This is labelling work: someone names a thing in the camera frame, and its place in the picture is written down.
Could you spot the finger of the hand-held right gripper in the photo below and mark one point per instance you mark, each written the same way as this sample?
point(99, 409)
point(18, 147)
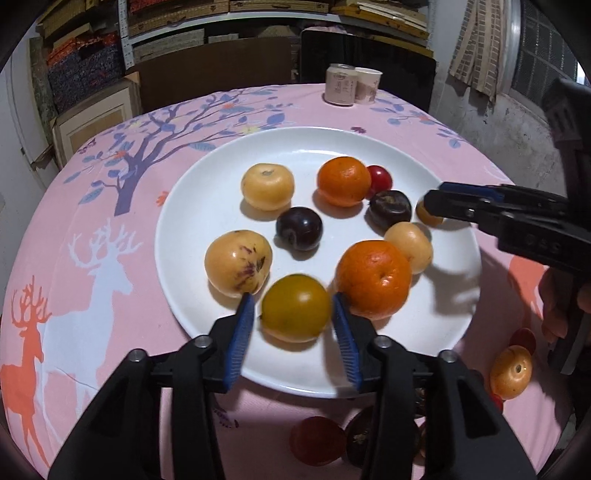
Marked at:
point(466, 187)
point(455, 207)

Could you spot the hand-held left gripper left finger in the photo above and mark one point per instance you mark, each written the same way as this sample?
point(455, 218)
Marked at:
point(240, 341)

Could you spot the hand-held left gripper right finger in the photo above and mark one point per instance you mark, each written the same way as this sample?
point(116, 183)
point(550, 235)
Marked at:
point(346, 341)

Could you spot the small yellow-brown fruit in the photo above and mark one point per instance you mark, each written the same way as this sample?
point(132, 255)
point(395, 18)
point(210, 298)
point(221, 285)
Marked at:
point(425, 218)

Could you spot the pale yellow round fruit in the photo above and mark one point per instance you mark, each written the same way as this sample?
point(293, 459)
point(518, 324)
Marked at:
point(408, 247)
point(268, 187)

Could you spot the yellow-green round fruit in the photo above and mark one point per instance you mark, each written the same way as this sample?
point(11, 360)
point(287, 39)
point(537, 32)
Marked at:
point(295, 307)

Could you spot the dark mangosteen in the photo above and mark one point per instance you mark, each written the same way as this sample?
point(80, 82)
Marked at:
point(390, 210)

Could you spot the large orange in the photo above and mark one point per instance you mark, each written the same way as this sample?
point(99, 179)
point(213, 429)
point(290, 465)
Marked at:
point(373, 279)

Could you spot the speckled yellow melon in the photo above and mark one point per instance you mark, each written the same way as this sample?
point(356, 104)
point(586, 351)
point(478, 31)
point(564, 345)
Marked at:
point(238, 263)

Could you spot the small orange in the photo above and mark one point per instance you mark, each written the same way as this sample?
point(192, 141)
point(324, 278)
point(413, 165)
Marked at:
point(344, 181)

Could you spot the large dark plum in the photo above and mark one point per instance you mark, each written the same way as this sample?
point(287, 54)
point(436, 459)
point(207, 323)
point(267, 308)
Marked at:
point(299, 227)

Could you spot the white oval plate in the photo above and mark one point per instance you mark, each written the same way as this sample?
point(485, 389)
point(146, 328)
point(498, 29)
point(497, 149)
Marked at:
point(212, 198)

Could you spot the person's right hand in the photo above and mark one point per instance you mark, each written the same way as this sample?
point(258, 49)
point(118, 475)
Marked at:
point(553, 304)

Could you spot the dark water chestnut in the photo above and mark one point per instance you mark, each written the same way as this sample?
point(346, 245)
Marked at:
point(361, 436)

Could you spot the black chair back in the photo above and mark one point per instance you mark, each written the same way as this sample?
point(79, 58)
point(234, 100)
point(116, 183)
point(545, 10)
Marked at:
point(397, 69)

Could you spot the white paper cup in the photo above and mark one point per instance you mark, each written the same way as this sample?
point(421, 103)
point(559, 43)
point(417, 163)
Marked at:
point(368, 86)

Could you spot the brick pattern curtain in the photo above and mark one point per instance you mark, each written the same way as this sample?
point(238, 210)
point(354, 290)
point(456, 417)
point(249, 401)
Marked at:
point(482, 46)

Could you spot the barred window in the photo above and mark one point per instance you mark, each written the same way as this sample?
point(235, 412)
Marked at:
point(545, 46)

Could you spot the beige drink can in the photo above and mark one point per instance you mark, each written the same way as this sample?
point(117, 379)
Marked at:
point(339, 86)

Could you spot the pink deer print tablecloth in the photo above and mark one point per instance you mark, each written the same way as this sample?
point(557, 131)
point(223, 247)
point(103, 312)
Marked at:
point(60, 207)

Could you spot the stack of tan flat boxes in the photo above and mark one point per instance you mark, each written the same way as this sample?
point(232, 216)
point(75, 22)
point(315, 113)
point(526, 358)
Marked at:
point(277, 7)

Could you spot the blue patterned fabric boxes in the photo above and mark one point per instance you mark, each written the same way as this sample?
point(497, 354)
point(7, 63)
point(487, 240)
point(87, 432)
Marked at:
point(83, 69)

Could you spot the shelf of flat boxes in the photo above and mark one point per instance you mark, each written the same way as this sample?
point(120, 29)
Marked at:
point(125, 32)

